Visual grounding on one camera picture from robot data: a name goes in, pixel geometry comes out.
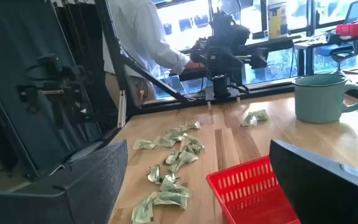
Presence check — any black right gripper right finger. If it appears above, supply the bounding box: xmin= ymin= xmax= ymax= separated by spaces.
xmin=268 ymin=139 xmax=358 ymax=224

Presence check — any blue office chair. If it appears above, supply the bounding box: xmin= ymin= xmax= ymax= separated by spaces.
xmin=314 ymin=37 xmax=358 ymax=76

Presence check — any yellow spray can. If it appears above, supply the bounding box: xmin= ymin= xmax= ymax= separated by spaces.
xmin=266 ymin=0 xmax=289 ymax=40

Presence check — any red plastic basket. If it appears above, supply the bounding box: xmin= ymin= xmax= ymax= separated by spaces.
xmin=206 ymin=154 xmax=303 ymax=224

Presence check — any laptop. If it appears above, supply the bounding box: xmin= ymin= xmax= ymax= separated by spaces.
xmin=342 ymin=0 xmax=358 ymax=25

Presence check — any person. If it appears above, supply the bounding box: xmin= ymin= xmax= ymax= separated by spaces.
xmin=103 ymin=0 xmax=205 ymax=105

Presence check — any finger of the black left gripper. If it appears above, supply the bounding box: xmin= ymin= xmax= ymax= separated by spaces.
xmin=248 ymin=46 xmax=270 ymax=70
xmin=190 ymin=37 xmax=210 ymax=63

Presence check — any person's hand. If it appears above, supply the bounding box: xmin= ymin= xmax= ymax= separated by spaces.
xmin=185 ymin=59 xmax=205 ymax=71

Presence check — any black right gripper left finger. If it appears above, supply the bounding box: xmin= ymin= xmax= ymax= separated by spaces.
xmin=0 ymin=139 xmax=129 ymax=224

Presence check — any teal enamel mug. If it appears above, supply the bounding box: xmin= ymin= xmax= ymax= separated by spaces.
xmin=292 ymin=73 xmax=358 ymax=125

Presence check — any dark desk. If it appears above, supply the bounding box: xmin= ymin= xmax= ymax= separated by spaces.
xmin=293 ymin=30 xmax=358 ymax=77

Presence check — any red box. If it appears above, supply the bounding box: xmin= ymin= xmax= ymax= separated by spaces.
xmin=335 ymin=18 xmax=358 ymax=38

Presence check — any silver aluminium rail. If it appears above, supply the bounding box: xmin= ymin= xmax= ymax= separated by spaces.
xmin=117 ymin=89 xmax=127 ymax=129

